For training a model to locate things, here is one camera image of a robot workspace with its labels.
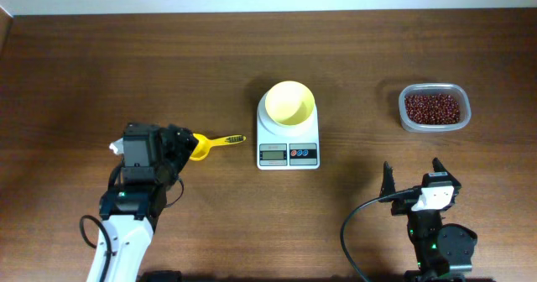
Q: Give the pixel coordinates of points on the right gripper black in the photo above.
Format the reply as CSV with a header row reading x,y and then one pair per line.
x,y
388,186

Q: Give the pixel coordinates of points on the clear plastic container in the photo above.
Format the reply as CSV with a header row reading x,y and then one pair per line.
x,y
453,90

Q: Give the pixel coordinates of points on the yellow measuring scoop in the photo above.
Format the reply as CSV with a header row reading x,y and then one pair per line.
x,y
205,144

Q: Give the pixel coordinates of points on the white digital kitchen scale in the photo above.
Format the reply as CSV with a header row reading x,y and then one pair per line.
x,y
287,148

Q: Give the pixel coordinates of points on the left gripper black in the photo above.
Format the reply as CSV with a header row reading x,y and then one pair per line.
x,y
182,152

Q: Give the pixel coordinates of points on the red beans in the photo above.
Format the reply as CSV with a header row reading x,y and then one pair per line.
x,y
436,109

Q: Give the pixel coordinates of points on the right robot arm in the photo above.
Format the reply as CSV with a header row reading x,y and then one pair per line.
x,y
443,251

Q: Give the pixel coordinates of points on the pale yellow bowl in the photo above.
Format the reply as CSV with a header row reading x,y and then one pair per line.
x,y
289,103

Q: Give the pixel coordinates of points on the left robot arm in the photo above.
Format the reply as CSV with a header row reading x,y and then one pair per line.
x,y
121,235

